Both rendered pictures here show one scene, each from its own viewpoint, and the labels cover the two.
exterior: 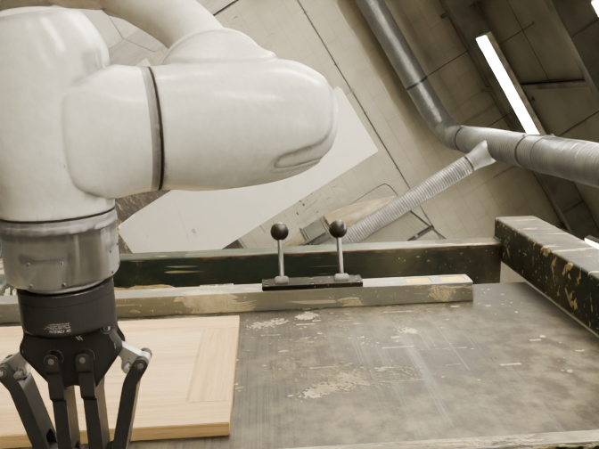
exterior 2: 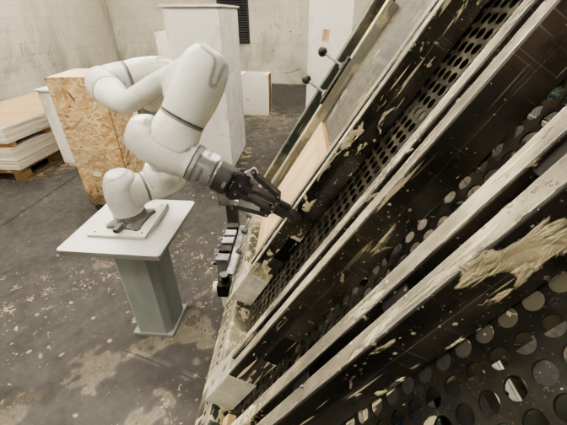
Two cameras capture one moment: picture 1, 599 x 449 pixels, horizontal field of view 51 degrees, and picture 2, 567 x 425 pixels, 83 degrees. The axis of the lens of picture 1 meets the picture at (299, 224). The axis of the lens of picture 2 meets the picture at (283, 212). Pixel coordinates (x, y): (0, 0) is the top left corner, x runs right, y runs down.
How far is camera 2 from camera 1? 0.32 m
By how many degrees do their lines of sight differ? 31
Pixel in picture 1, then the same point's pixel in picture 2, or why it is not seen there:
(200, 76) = (169, 92)
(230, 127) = (188, 94)
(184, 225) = not seen: hidden behind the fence
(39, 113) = (153, 148)
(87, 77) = (150, 127)
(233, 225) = not seen: hidden behind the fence
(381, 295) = (361, 52)
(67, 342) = (233, 185)
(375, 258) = (356, 39)
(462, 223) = not seen: outside the picture
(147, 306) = (297, 151)
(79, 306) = (219, 175)
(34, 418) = (251, 209)
